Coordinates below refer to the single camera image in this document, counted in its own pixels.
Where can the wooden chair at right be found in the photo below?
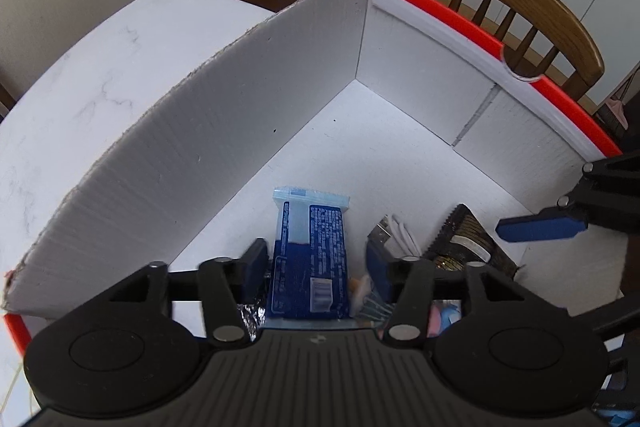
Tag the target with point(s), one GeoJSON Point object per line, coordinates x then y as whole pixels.
{"type": "Point", "coordinates": [554, 30]}

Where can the red cardboard box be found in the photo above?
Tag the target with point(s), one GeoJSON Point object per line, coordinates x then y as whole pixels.
{"type": "Point", "coordinates": [161, 133]}

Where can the black dark snack packet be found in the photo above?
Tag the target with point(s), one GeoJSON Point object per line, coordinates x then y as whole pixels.
{"type": "Point", "coordinates": [462, 239]}

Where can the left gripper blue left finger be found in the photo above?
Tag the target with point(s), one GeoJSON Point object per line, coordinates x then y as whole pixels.
{"type": "Point", "coordinates": [250, 271]}

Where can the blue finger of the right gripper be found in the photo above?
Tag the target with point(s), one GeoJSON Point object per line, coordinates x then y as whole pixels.
{"type": "Point", "coordinates": [538, 228]}

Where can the cotton swabs bag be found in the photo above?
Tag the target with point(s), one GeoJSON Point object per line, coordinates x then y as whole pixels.
{"type": "Point", "coordinates": [367, 308]}

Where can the blue wet wipe packet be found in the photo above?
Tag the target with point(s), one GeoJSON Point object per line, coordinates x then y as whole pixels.
{"type": "Point", "coordinates": [309, 275]}

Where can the pink pig toy figure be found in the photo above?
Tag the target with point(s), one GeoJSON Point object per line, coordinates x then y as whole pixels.
{"type": "Point", "coordinates": [444, 313]}

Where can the black beads bag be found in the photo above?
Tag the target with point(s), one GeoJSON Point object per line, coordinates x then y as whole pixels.
{"type": "Point", "coordinates": [253, 316]}

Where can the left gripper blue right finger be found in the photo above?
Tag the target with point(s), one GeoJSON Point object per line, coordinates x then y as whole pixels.
{"type": "Point", "coordinates": [384, 270]}

